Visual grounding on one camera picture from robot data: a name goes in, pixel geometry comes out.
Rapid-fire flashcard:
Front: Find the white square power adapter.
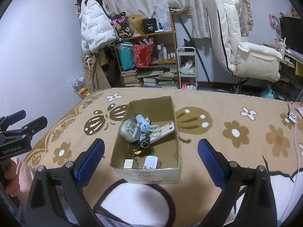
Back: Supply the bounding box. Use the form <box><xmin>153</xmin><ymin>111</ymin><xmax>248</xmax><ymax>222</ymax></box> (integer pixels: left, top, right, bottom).
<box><xmin>123</xmin><ymin>159</ymin><xmax>136</xmax><ymax>169</ymax></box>

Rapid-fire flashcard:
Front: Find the clear cartoon earbuds case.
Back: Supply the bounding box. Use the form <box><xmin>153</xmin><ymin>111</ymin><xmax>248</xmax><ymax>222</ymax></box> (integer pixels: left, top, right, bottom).
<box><xmin>119</xmin><ymin>119</ymin><xmax>141</xmax><ymax>143</ymax></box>

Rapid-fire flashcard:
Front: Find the white tall power adapter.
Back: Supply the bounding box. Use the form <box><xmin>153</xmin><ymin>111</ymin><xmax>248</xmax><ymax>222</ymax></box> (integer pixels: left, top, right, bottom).
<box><xmin>143</xmin><ymin>155</ymin><xmax>159</xmax><ymax>170</ymax></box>

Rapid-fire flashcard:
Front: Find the cardboard box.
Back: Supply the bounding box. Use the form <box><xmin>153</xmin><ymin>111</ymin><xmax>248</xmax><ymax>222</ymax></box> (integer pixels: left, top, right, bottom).
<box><xmin>110</xmin><ymin>96</ymin><xmax>180</xmax><ymax>184</ymax></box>

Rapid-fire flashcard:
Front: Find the gold key tag with keys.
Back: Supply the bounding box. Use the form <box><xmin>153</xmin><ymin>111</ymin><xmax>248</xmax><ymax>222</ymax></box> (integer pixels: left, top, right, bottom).
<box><xmin>129</xmin><ymin>133</ymin><xmax>151</xmax><ymax>157</ymax></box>

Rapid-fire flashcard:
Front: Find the light blue small bottle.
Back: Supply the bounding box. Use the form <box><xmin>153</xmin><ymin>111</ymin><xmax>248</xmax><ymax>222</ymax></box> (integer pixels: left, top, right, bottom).
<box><xmin>135</xmin><ymin>114</ymin><xmax>160</xmax><ymax>133</ymax></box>

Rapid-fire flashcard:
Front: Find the person's left hand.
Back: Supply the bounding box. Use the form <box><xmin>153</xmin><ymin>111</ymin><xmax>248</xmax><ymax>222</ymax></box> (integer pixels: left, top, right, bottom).
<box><xmin>4</xmin><ymin>160</ymin><xmax>20</xmax><ymax>197</ymax></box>

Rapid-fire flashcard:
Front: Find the beige patterned rug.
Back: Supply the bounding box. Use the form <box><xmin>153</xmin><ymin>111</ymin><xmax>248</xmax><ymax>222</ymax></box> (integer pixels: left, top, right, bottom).
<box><xmin>25</xmin><ymin>88</ymin><xmax>302</xmax><ymax>226</ymax></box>

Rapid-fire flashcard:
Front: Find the bag of snacks on floor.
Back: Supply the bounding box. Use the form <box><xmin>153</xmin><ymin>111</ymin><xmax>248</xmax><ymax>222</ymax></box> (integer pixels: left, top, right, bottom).
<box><xmin>71</xmin><ymin>74</ymin><xmax>90</xmax><ymax>99</ymax></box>

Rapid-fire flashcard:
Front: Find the beige hanging coat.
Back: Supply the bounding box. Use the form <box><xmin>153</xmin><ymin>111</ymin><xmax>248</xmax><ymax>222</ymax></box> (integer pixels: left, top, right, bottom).
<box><xmin>81</xmin><ymin>49</ymin><xmax>111</xmax><ymax>93</ymax></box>

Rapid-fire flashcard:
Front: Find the teal fan base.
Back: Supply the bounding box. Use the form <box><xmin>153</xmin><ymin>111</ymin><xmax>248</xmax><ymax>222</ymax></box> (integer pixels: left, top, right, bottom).
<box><xmin>260</xmin><ymin>83</ymin><xmax>276</xmax><ymax>100</ymax></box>

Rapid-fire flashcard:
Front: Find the white remote control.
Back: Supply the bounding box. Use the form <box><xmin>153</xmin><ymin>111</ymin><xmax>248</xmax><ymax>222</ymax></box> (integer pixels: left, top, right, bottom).
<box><xmin>149</xmin><ymin>122</ymin><xmax>175</xmax><ymax>144</ymax></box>

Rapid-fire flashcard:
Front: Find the stack of books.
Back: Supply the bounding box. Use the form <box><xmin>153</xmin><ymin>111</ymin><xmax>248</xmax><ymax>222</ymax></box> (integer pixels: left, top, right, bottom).
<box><xmin>121</xmin><ymin>68</ymin><xmax>143</xmax><ymax>87</ymax></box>

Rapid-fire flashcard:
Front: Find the white puffer jacket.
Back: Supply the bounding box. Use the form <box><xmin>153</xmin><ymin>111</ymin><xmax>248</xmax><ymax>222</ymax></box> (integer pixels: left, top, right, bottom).
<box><xmin>79</xmin><ymin>0</ymin><xmax>118</xmax><ymax>55</ymax></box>

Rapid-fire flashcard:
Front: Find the teal storage container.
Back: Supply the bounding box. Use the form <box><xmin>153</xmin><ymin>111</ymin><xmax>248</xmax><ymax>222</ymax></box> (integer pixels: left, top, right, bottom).
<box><xmin>115</xmin><ymin>42</ymin><xmax>135</xmax><ymax>71</ymax></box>

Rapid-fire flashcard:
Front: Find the cream padded recliner chair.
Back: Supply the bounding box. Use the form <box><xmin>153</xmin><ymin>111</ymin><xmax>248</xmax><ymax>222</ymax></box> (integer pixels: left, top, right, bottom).
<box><xmin>205</xmin><ymin>0</ymin><xmax>282</xmax><ymax>82</ymax></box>

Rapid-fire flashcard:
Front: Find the white rolling cart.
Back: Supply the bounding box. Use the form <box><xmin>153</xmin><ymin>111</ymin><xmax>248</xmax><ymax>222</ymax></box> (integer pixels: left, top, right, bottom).
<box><xmin>176</xmin><ymin>47</ymin><xmax>198</xmax><ymax>90</ymax></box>

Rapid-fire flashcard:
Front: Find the red patterned gift bag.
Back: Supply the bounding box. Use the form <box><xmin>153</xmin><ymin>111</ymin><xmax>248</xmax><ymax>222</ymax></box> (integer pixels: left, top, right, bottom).
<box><xmin>133</xmin><ymin>37</ymin><xmax>155</xmax><ymax>68</ymax></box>

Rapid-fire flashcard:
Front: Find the wooden bookshelf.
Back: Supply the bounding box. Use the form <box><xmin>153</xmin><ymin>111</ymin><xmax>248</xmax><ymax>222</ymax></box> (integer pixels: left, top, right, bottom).
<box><xmin>114</xmin><ymin>12</ymin><xmax>179</xmax><ymax>89</ymax></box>

